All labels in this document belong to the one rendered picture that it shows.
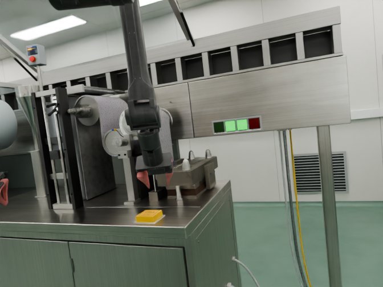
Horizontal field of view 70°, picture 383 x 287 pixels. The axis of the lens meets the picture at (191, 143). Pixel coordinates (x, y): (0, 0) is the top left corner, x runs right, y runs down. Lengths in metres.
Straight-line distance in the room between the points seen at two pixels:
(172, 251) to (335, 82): 0.99
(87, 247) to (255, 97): 0.99
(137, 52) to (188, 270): 0.70
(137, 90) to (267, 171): 3.23
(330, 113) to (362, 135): 2.42
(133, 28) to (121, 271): 0.83
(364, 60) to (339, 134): 0.88
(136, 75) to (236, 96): 0.80
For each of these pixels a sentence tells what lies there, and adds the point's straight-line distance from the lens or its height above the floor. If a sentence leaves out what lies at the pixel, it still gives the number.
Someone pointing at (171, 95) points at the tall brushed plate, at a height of 1.38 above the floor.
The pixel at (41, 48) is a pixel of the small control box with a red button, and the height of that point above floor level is 1.69.
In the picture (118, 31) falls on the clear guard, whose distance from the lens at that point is 1.63.
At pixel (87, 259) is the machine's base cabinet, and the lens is 1.21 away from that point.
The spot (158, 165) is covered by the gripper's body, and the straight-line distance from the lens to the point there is 0.79.
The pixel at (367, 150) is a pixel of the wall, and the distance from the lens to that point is 3.84.
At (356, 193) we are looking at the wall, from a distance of 3.92.
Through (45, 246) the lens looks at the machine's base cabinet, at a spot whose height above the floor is 0.79.
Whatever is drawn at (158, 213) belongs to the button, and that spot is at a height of 0.92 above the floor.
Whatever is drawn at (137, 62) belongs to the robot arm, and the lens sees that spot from 0.71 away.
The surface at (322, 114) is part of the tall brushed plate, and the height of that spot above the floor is 1.19.
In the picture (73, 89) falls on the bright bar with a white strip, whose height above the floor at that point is 1.44.
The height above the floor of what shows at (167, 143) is 1.13.
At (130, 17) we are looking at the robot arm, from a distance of 0.73.
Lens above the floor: 1.22
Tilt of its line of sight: 4 degrees down
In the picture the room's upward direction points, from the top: 7 degrees counter-clockwise
